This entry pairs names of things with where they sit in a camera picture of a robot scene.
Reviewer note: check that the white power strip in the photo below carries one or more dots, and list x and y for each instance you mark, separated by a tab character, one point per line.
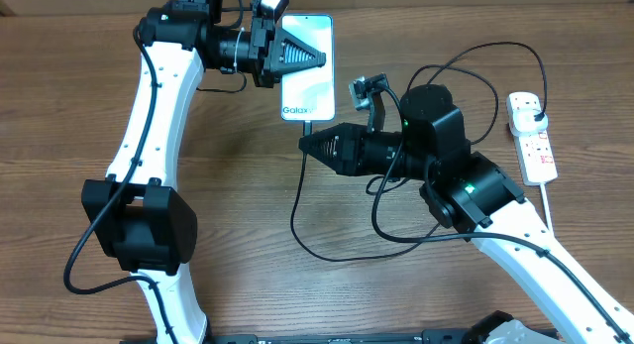
534	152

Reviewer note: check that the white charger plug adapter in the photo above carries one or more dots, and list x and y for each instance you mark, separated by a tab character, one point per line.
525	123

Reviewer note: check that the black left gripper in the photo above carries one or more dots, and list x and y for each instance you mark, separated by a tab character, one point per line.
270	47

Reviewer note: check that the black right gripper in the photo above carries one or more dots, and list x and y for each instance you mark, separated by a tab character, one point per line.
354	143

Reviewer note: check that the Galaxy S24 smartphone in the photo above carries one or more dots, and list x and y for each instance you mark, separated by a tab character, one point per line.
309	95

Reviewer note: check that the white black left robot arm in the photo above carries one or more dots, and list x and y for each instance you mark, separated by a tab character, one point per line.
135	211

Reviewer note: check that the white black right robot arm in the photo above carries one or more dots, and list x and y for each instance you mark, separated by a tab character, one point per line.
474	197

